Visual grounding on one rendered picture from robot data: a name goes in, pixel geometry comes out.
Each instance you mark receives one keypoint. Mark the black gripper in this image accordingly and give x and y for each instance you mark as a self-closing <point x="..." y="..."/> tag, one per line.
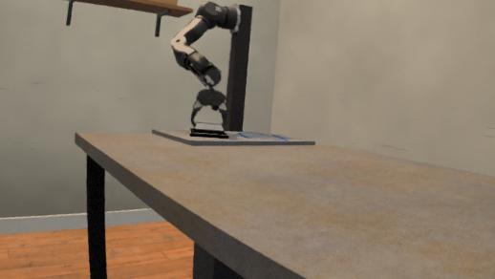
<point x="206" y="97"/>

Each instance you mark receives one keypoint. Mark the black rectangular panel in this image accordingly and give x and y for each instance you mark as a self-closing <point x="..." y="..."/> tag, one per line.
<point x="212" y="133"/>

